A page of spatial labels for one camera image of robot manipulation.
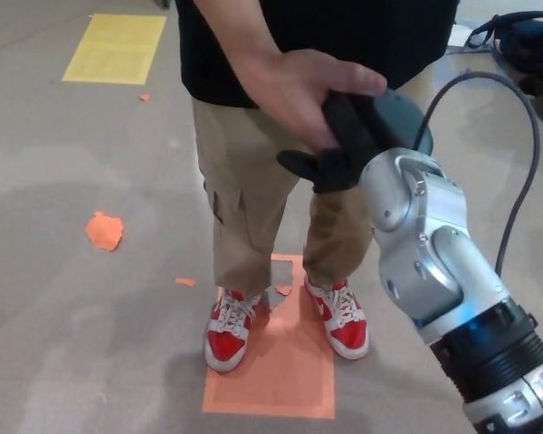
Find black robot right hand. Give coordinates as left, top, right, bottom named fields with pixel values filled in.
left=276, top=88, right=435, bottom=194

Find person's right hand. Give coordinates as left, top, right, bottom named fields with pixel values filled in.
left=239, top=47, right=388, bottom=150

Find person's right forearm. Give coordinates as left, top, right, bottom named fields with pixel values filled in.
left=175, top=0, right=284, bottom=78

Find person's left red white sneaker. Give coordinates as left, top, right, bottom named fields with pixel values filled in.
left=303, top=273, right=370, bottom=361

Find person's red white sneaker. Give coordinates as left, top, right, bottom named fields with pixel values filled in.
left=204, top=287, right=258, bottom=373
left=303, top=273, right=370, bottom=361

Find person's right red white sneaker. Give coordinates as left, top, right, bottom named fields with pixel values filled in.
left=204, top=287, right=258, bottom=373

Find black t-shirt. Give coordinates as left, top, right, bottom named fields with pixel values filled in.
left=174, top=0, right=456, bottom=109

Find khaki cargo trousers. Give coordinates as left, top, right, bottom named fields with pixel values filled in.
left=190, top=67, right=438, bottom=294

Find white paper sheet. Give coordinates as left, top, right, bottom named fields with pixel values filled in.
left=446, top=22, right=474, bottom=47

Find yellow paper sheet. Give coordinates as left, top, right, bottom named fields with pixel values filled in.
left=62, top=13, right=167, bottom=86

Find dark blue backpack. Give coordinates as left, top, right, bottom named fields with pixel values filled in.
left=463, top=12, right=543, bottom=73

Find large torn orange paper piece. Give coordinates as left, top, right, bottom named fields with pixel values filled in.
left=84, top=211, right=126, bottom=253

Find orange paper sheet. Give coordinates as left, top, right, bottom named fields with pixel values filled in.
left=201, top=253, right=336, bottom=413

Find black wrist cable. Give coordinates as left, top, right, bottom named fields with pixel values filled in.
left=414, top=71, right=540, bottom=275

